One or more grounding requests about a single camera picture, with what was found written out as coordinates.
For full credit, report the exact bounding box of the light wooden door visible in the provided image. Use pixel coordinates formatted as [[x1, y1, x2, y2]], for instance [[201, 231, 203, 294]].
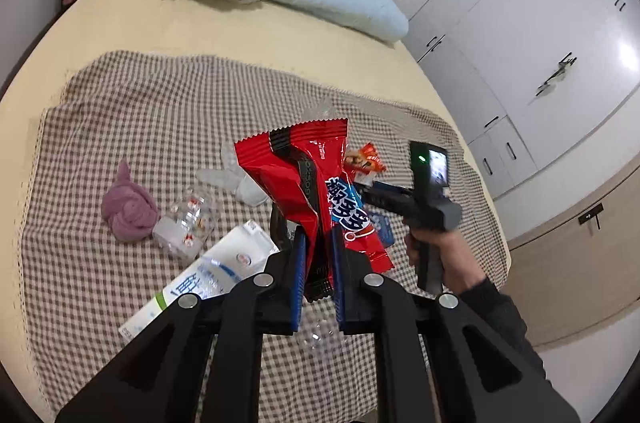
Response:
[[505, 168, 640, 349]]

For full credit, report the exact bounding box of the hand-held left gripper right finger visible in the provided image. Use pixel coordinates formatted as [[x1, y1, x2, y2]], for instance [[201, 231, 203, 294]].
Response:
[[330, 230, 581, 423]]

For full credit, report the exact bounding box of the checkered blanket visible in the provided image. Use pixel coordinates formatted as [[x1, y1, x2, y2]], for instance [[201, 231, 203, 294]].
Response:
[[17, 49, 511, 423]]

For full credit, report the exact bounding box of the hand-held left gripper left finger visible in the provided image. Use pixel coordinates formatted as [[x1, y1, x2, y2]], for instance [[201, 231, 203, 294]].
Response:
[[55, 228, 307, 423]]

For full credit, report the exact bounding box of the clear plastic wrapper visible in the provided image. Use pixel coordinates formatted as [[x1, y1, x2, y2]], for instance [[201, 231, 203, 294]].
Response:
[[295, 318, 351, 359]]

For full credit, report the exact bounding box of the dark hanging ornament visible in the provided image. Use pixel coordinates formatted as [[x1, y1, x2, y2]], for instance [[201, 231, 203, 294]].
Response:
[[535, 53, 578, 99]]

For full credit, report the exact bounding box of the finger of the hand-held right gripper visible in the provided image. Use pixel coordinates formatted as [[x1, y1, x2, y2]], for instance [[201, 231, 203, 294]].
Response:
[[357, 193, 410, 220], [350, 181, 416, 200]]

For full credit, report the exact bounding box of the bed with yellow sheet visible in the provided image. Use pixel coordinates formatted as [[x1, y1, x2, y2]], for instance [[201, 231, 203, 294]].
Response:
[[0, 0, 513, 423]]

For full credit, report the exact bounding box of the orange snack packet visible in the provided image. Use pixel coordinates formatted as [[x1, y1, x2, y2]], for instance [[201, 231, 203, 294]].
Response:
[[345, 142, 390, 184]]

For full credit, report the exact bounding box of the white wardrobe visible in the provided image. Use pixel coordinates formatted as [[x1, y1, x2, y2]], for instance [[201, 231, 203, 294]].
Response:
[[407, 0, 640, 204]]

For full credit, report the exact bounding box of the person's right forearm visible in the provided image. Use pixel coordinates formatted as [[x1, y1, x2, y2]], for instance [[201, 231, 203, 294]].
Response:
[[457, 275, 546, 374]]

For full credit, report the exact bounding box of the person's right hand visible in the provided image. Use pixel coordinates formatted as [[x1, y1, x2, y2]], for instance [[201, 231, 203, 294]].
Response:
[[404, 228, 488, 294]]

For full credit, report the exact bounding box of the clear printed plastic cup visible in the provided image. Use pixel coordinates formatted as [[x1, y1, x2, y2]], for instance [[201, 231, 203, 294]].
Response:
[[152, 186, 223, 266]]

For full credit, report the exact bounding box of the red snack wrapper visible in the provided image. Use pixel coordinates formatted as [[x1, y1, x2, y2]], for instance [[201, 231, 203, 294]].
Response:
[[234, 117, 396, 304]]

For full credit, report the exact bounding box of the small blue packet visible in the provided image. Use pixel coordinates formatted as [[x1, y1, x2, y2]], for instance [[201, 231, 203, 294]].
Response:
[[367, 210, 396, 249]]

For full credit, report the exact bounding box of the purple cloth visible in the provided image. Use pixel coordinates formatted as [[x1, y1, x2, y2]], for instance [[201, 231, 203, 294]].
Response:
[[101, 158, 160, 245]]

